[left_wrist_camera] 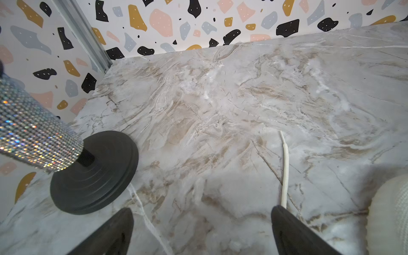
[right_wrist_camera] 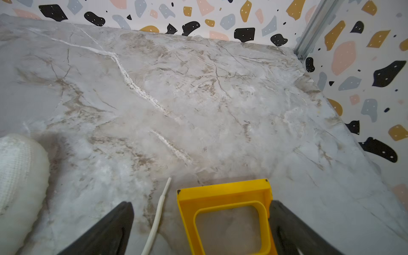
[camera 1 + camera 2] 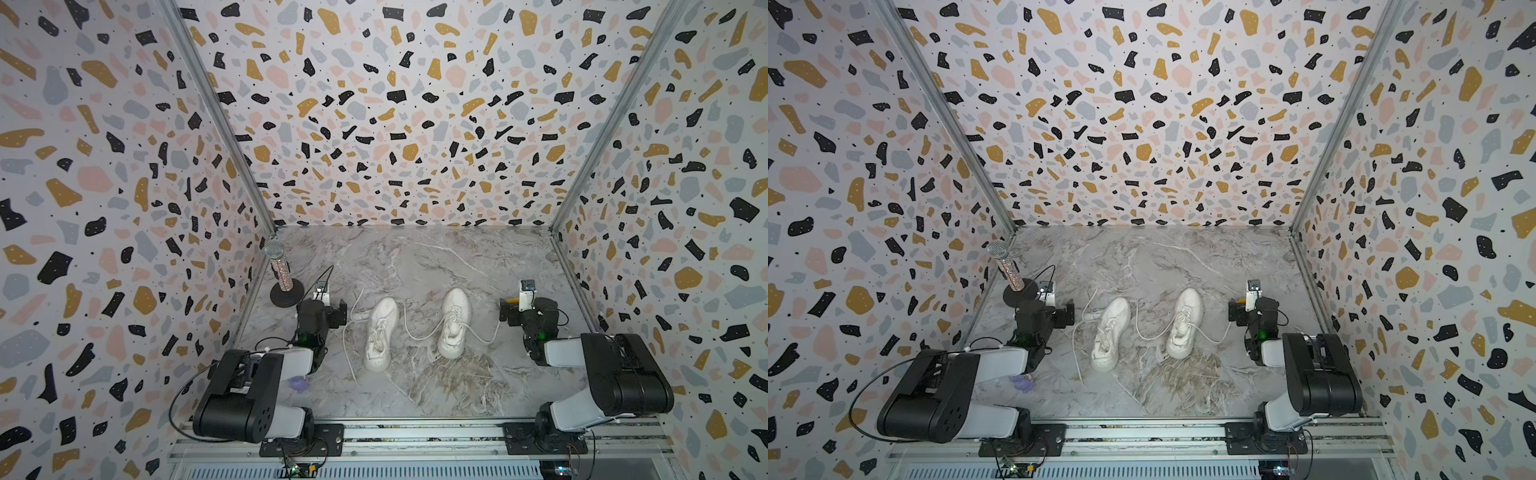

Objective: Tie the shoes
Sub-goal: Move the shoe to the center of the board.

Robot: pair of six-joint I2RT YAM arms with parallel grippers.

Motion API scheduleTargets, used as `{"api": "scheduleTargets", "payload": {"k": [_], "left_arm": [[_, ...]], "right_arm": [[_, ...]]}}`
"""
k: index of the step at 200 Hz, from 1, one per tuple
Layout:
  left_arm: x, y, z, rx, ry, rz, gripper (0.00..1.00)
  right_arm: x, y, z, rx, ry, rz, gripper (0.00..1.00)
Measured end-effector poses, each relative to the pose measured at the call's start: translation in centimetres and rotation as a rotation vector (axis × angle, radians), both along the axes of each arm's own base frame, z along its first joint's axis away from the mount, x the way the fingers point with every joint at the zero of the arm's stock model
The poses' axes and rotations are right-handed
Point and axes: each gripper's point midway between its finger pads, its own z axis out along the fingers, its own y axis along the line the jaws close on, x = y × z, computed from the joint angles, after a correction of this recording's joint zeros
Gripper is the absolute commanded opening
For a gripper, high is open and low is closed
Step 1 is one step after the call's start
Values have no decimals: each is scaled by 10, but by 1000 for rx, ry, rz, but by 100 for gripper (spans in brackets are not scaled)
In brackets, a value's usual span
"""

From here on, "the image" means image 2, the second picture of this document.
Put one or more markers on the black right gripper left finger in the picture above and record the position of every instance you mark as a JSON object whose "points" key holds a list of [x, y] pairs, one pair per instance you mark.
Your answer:
{"points": [[109, 236]]}

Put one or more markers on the white sneaker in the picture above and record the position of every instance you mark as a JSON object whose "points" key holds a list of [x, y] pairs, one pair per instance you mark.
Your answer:
{"points": [[25, 171]]}

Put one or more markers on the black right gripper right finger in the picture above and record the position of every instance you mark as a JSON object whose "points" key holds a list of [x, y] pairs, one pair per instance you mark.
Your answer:
{"points": [[292, 236]]}

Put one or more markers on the aluminium corner post right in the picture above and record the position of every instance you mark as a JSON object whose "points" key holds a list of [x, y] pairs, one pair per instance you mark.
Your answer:
{"points": [[316, 26]]}

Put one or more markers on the yellow plastic frame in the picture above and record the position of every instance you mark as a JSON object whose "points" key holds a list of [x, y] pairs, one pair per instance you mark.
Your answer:
{"points": [[206, 199]]}

